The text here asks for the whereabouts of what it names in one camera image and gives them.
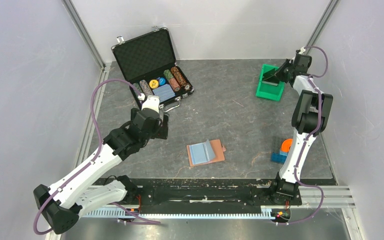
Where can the orange brown chip row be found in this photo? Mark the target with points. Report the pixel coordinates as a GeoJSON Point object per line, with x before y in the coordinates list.
{"type": "Point", "coordinates": [180, 78]}

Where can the purple poker chip row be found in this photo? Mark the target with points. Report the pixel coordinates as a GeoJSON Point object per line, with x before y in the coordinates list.
{"type": "Point", "coordinates": [146, 88]}

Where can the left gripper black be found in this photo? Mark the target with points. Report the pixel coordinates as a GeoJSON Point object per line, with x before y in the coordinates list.
{"type": "Point", "coordinates": [162, 132]}

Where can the green red chip row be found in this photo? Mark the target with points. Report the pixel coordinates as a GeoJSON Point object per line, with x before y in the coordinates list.
{"type": "Point", "coordinates": [171, 80]}

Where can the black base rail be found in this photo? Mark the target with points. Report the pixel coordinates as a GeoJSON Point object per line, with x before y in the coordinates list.
{"type": "Point", "coordinates": [206, 196]}

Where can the tan leather card holder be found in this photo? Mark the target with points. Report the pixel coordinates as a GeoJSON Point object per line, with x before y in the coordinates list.
{"type": "Point", "coordinates": [208, 152]}

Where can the black poker chip case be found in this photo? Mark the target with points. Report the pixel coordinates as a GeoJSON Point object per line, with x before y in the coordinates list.
{"type": "Point", "coordinates": [145, 57]}

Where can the black credit card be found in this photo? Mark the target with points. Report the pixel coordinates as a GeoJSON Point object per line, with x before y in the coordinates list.
{"type": "Point", "coordinates": [271, 80]}

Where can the green plastic bin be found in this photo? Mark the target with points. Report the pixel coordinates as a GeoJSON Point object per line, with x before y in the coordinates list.
{"type": "Point", "coordinates": [269, 92]}

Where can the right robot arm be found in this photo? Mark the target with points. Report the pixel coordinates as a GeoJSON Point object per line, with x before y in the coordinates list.
{"type": "Point", "coordinates": [309, 120]}

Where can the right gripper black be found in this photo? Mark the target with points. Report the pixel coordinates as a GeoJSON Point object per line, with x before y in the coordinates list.
{"type": "Point", "coordinates": [279, 73]}

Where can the yellow dealer button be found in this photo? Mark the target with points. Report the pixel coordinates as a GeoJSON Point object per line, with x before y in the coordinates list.
{"type": "Point", "coordinates": [154, 83]}

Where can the green poker chip row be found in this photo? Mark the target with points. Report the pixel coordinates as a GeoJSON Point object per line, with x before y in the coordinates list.
{"type": "Point", "coordinates": [138, 90]}

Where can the colourful toy block set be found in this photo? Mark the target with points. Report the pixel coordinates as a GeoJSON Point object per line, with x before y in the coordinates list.
{"type": "Point", "coordinates": [280, 149]}

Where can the blue playing card deck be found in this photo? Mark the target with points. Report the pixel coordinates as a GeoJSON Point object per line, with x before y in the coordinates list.
{"type": "Point", "coordinates": [164, 92]}

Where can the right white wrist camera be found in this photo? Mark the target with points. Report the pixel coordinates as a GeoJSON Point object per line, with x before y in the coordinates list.
{"type": "Point", "coordinates": [301, 51]}

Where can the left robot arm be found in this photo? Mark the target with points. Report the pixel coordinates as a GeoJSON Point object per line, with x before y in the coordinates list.
{"type": "Point", "coordinates": [64, 202]}

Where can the blue dealer button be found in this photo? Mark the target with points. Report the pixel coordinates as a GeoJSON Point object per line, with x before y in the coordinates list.
{"type": "Point", "coordinates": [161, 81]}

